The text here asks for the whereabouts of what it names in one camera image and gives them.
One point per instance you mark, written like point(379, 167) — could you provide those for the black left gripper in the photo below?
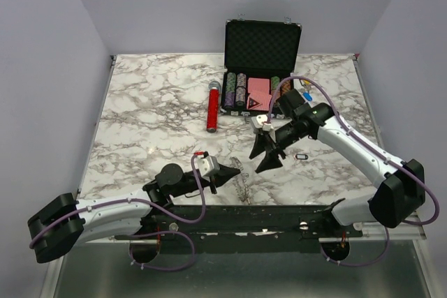
point(221, 176)

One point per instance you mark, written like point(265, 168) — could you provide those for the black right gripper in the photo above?
point(271, 160)

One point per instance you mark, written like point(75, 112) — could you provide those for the round metal keyring disc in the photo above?
point(240, 181)

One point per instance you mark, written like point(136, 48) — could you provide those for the black white key tag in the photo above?
point(301, 157)

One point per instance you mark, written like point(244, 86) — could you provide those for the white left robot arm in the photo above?
point(65, 222)

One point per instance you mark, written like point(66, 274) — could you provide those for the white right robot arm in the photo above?
point(398, 190)

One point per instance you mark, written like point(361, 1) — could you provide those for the black triangular all-in button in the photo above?
point(252, 103)

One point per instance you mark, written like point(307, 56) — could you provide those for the loose pink playing cards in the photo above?
point(264, 99)

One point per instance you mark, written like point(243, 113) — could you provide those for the orange blue lower chip stack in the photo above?
point(240, 94)

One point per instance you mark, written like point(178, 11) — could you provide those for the orange blue chip stack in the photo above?
point(241, 80)
point(240, 94)

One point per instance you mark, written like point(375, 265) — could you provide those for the purple chip stack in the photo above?
point(229, 100)

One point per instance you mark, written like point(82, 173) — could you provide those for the pink playing card deck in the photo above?
point(258, 84)

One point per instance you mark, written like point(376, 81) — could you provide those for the orange black chip stack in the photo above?
point(286, 87)

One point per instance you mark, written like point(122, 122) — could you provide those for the blue key tag far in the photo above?
point(307, 96)

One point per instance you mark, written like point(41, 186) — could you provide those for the green chip stack right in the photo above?
point(275, 83)

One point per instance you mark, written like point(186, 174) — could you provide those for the green blue chip stack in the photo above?
point(231, 81)

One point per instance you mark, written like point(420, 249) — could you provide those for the red glitter microphone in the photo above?
point(213, 106)

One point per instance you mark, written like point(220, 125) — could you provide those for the black poker chip case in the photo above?
point(259, 49)

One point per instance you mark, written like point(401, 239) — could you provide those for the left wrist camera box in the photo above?
point(208, 166)

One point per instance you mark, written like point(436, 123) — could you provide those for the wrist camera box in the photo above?
point(261, 124)
point(208, 166)

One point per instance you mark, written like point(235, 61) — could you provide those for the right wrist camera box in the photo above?
point(261, 124)

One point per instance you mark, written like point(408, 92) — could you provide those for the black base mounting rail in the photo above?
point(246, 229)

